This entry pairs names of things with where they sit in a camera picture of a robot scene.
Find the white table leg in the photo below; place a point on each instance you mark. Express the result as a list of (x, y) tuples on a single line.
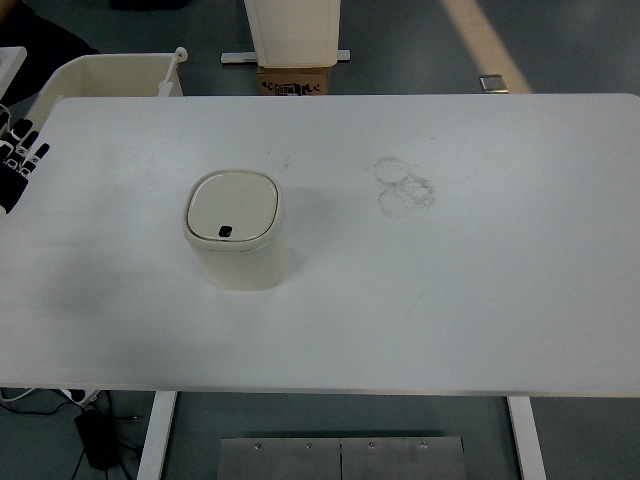
[(156, 435), (527, 440)]

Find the cream lidded trash bin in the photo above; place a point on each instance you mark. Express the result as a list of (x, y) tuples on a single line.
[(235, 240)]

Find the white tall bin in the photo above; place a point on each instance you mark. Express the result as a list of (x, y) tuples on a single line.
[(295, 30)]

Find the brown cardboard box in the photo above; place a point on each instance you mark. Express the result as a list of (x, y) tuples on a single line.
[(292, 82)]

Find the grey metal plate with screws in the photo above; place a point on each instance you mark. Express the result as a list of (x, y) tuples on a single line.
[(300, 460)]

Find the small grey floor plate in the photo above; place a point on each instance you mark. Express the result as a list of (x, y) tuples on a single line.
[(493, 83)]

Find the cream plastic open crate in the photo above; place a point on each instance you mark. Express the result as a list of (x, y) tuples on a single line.
[(105, 75)]

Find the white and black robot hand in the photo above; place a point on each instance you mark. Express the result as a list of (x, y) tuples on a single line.
[(12, 185)]

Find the black power adapter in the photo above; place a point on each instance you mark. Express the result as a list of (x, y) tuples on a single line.
[(97, 440)]

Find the white side table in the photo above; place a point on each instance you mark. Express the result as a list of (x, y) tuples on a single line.
[(10, 62)]

